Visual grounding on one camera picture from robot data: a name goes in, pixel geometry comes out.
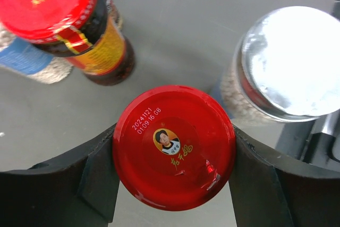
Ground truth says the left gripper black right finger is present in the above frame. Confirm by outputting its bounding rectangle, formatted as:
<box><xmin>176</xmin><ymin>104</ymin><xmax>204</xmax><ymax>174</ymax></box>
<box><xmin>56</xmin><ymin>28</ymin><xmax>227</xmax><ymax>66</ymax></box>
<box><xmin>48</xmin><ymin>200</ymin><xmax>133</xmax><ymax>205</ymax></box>
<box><xmin>228</xmin><ymin>128</ymin><xmax>339</xmax><ymax>226</ymax></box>

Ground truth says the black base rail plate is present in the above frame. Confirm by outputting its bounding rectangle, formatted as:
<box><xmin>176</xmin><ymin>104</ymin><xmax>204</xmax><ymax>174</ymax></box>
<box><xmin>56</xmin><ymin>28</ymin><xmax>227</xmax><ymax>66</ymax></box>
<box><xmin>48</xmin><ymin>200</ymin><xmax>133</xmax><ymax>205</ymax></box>
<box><xmin>275</xmin><ymin>0</ymin><xmax>340</xmax><ymax>173</ymax></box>

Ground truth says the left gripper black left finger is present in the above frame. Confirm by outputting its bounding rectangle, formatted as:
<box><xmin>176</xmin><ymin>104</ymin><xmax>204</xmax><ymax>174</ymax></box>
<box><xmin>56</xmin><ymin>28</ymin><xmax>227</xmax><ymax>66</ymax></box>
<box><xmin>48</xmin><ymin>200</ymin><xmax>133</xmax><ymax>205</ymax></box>
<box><xmin>1</xmin><ymin>126</ymin><xmax>120</xmax><ymax>226</ymax></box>

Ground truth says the grey lid salt jar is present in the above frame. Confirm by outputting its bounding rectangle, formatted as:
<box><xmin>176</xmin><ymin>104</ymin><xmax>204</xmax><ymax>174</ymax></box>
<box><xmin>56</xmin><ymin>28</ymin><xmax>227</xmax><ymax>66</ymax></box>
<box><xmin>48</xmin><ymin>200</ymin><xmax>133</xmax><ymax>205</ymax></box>
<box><xmin>216</xmin><ymin>6</ymin><xmax>339</xmax><ymax>128</ymax></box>

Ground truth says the grey lid white shaker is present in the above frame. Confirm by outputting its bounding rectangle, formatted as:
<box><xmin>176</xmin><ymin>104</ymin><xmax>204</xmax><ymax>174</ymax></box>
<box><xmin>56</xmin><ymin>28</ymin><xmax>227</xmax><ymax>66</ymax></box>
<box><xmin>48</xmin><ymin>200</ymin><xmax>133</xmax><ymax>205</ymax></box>
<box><xmin>1</xmin><ymin>26</ymin><xmax>73</xmax><ymax>84</ymax></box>

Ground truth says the red lid sauce jar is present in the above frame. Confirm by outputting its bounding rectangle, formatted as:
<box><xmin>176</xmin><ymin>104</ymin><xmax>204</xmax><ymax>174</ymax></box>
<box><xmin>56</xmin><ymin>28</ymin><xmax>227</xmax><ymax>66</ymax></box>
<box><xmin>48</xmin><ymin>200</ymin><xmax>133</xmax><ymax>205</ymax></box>
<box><xmin>1</xmin><ymin>0</ymin><xmax>135</xmax><ymax>86</ymax></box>
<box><xmin>113</xmin><ymin>85</ymin><xmax>236</xmax><ymax>211</ymax></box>

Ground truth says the red lid sauce jar front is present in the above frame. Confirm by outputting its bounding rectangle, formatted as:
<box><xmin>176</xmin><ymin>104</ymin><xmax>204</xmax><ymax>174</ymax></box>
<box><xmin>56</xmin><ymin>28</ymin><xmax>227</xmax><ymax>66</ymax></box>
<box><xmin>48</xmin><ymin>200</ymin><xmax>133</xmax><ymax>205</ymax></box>
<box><xmin>113</xmin><ymin>85</ymin><xmax>236</xmax><ymax>211</ymax></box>

